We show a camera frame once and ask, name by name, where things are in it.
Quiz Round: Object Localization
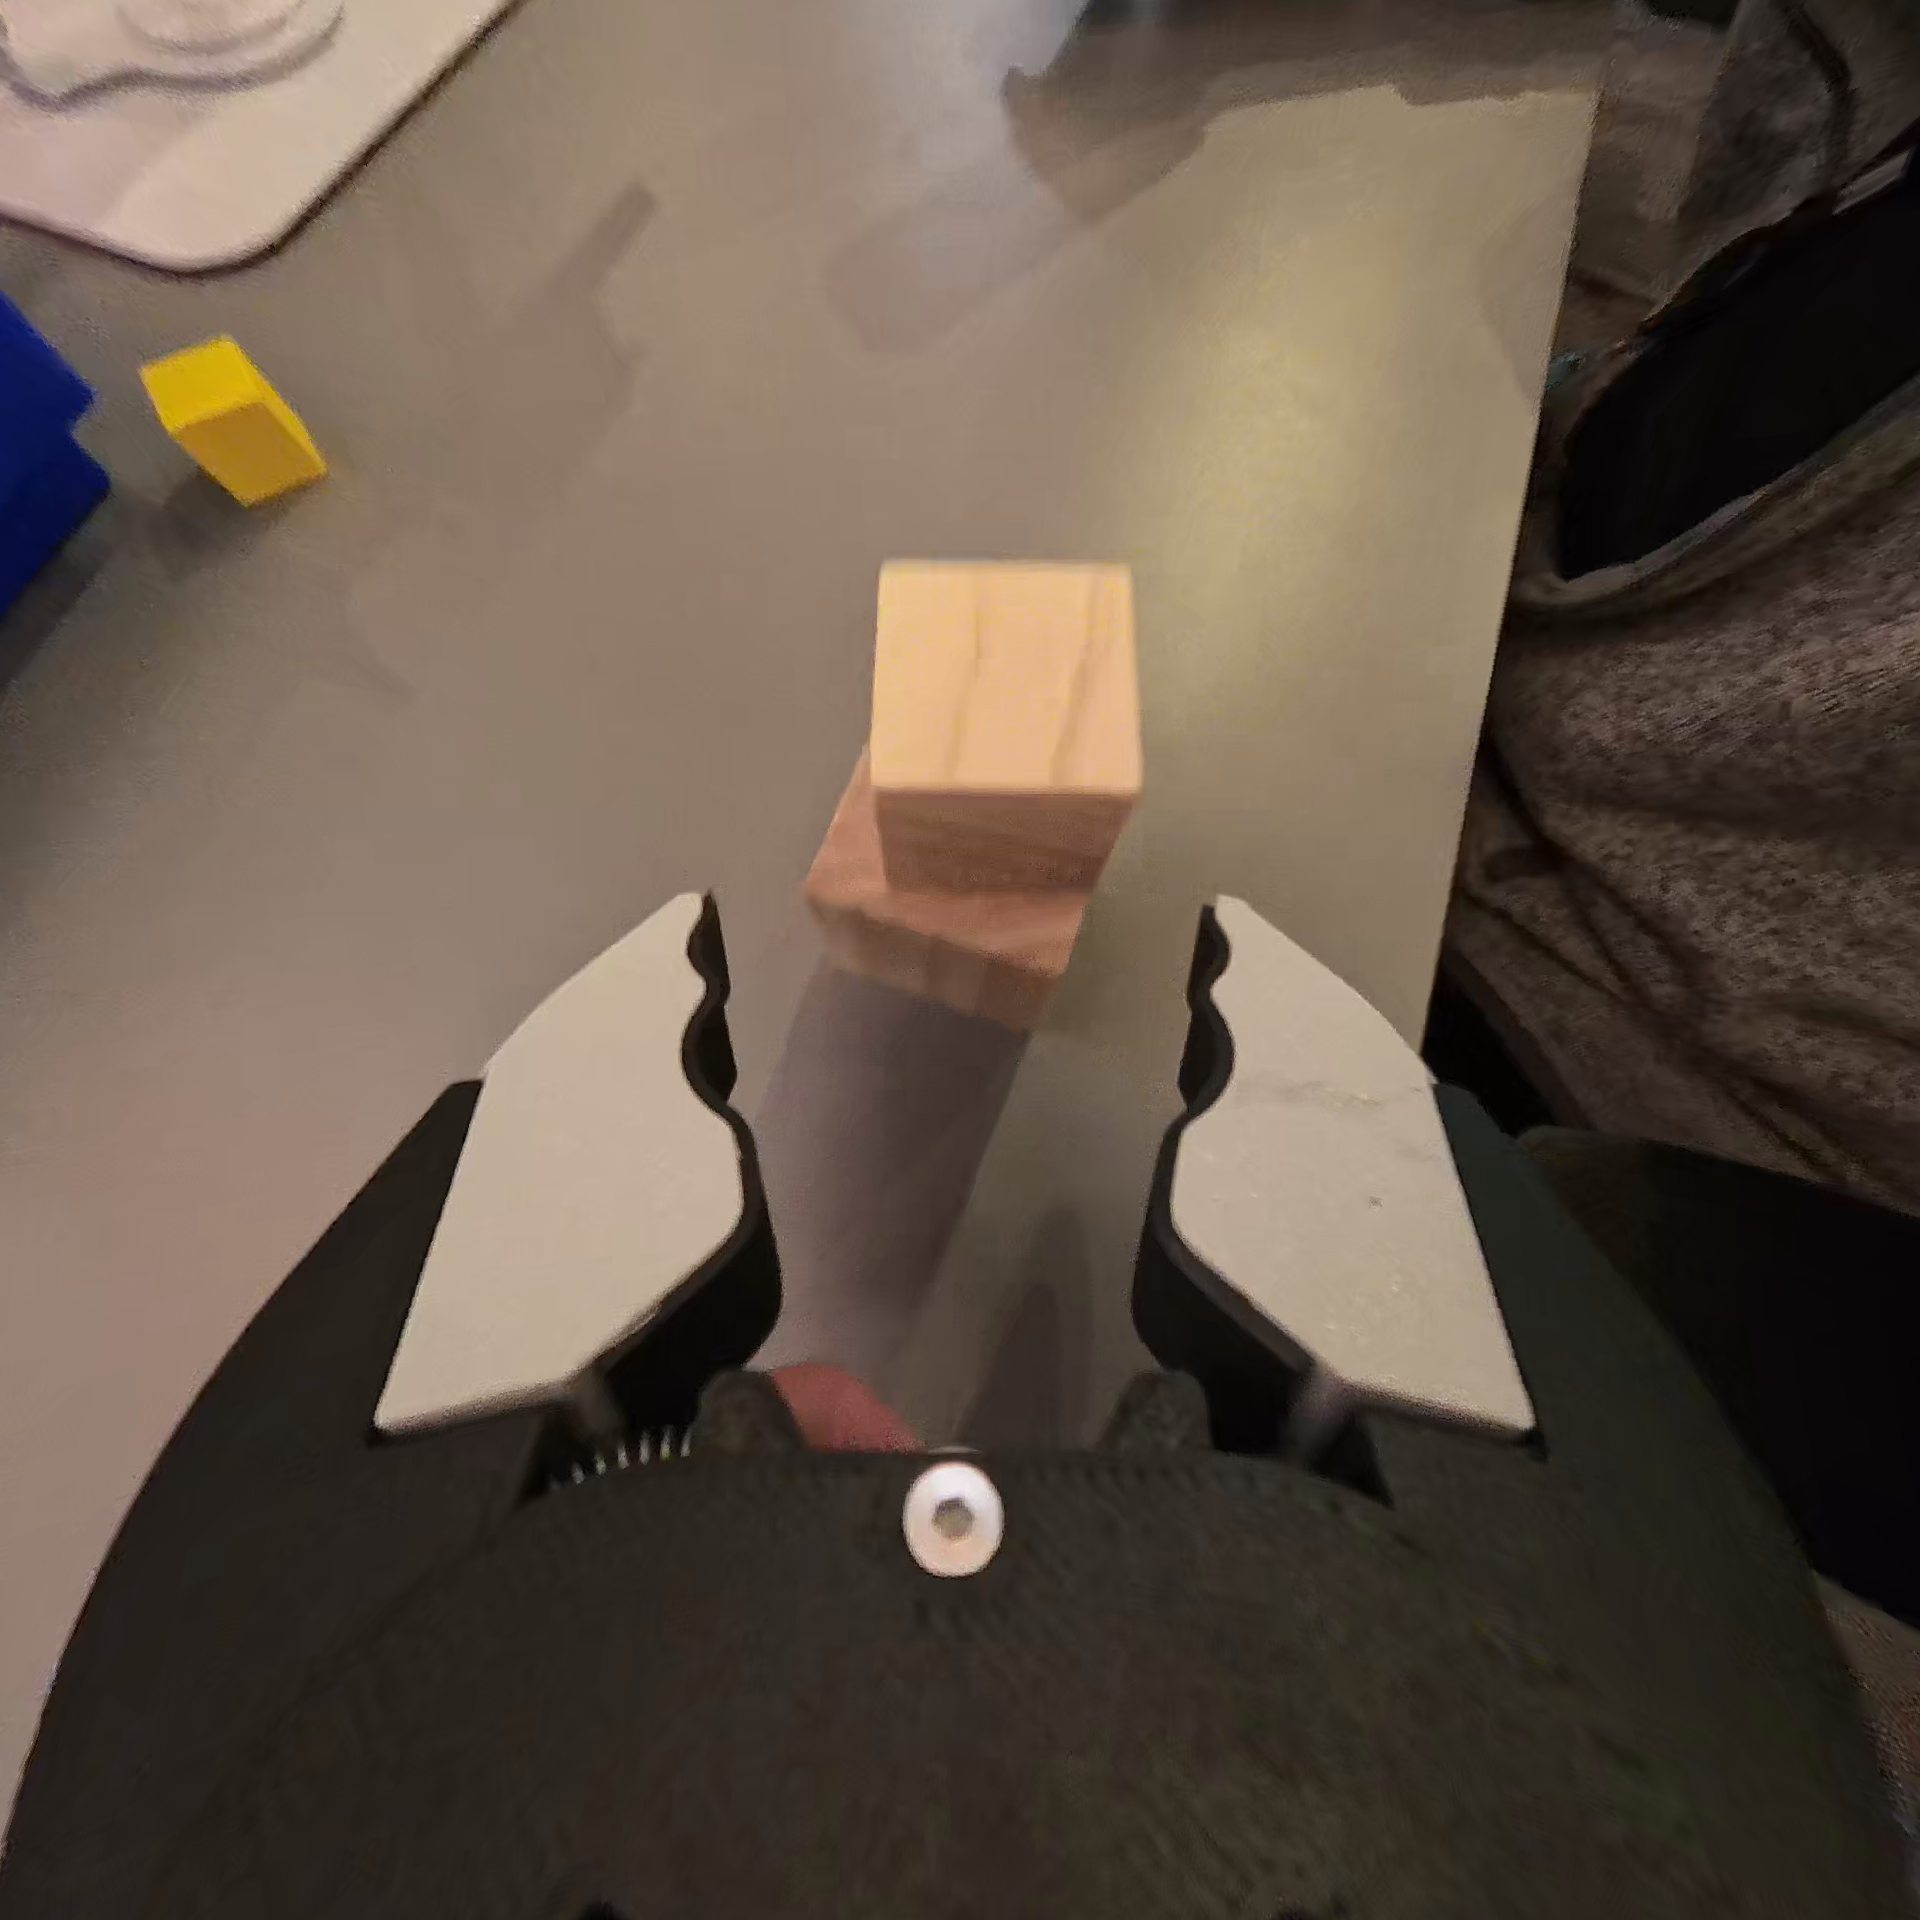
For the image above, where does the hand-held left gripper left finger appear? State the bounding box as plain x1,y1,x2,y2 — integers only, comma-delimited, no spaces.
372,891,783,1445

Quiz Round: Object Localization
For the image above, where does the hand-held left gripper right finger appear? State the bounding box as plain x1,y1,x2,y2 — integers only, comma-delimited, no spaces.
1129,897,1539,1461

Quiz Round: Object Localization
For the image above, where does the large wooden cube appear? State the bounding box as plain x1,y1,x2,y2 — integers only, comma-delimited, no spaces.
805,750,1087,1034
870,561,1144,897

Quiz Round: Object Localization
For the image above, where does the yellow block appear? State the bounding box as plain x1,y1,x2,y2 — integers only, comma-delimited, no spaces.
139,335,329,509

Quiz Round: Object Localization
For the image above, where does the dark cloth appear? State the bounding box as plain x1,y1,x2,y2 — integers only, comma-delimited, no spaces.
1515,961,1920,1630

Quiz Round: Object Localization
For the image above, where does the grey knit sweater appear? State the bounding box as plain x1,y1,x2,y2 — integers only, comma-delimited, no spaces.
1443,0,1920,1222

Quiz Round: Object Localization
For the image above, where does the black garment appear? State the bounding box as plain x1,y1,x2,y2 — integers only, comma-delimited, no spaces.
1559,189,1920,584

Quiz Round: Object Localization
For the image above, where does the large blue box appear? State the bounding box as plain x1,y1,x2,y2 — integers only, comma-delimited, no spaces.
0,294,115,621

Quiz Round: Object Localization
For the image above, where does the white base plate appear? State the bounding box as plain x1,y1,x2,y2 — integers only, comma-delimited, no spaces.
0,0,519,275

